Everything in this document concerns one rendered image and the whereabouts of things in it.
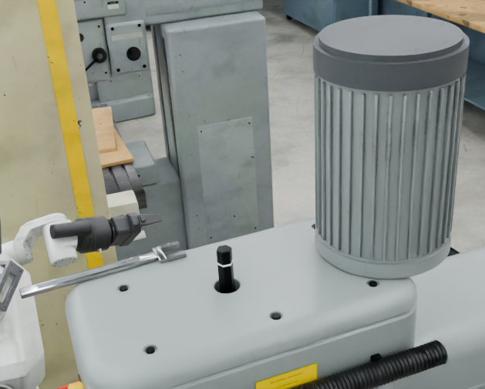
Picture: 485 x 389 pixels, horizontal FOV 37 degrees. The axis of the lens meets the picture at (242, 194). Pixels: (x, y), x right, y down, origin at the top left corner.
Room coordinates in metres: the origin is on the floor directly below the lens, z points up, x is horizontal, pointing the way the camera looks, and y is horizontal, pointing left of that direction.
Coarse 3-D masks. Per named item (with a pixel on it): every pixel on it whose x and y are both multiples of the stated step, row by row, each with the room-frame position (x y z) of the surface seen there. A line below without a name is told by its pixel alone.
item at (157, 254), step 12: (156, 252) 0.92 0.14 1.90; (180, 252) 0.91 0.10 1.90; (108, 264) 0.90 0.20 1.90; (120, 264) 0.89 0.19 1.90; (132, 264) 0.89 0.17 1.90; (144, 264) 0.90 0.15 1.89; (72, 276) 0.87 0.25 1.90; (84, 276) 0.87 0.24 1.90; (96, 276) 0.87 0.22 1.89; (24, 288) 0.85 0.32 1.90; (36, 288) 0.85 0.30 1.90; (48, 288) 0.85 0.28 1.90; (60, 288) 0.85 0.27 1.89
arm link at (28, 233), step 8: (48, 216) 1.52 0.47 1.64; (56, 216) 1.52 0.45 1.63; (64, 216) 1.54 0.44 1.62; (32, 224) 1.51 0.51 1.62; (40, 224) 1.51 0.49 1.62; (24, 232) 1.50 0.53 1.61; (32, 232) 1.52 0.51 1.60; (40, 232) 1.53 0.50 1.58; (16, 240) 1.48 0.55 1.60; (24, 240) 1.49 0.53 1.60; (32, 240) 1.52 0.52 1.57; (16, 248) 1.47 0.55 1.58; (24, 248) 1.47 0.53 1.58; (16, 256) 1.46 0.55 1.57; (24, 256) 1.46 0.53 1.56; (24, 264) 1.47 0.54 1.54
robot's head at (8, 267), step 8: (0, 264) 1.11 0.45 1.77; (8, 264) 1.10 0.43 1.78; (8, 272) 1.09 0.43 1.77; (16, 272) 1.10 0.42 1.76; (0, 280) 1.07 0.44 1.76; (16, 280) 1.09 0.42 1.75; (0, 288) 1.06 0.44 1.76; (8, 296) 1.06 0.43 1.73; (0, 304) 1.04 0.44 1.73; (8, 304) 1.05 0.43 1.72
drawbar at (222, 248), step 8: (224, 248) 0.83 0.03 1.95; (224, 256) 0.82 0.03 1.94; (224, 264) 0.82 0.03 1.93; (232, 264) 0.83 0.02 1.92; (224, 272) 0.82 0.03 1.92; (232, 272) 0.83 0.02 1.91; (224, 280) 0.82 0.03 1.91; (232, 280) 0.83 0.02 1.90; (224, 288) 0.82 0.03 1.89; (232, 288) 0.83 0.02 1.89
